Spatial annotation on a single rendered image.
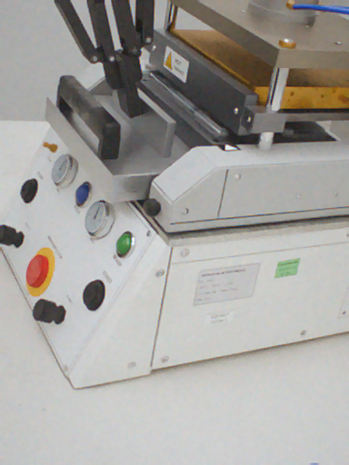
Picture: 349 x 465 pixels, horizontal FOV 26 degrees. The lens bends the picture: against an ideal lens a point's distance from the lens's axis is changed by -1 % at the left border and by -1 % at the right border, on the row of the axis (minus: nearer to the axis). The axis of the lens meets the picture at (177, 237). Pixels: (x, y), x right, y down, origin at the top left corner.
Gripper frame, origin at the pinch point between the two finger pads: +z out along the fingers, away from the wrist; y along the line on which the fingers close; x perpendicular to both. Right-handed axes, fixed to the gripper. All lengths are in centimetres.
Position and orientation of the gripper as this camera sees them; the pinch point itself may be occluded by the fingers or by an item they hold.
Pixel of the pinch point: (125, 84)
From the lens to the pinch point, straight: 83.9
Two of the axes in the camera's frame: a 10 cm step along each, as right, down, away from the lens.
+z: 1.6, 7.8, 6.1
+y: -8.9, 3.8, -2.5
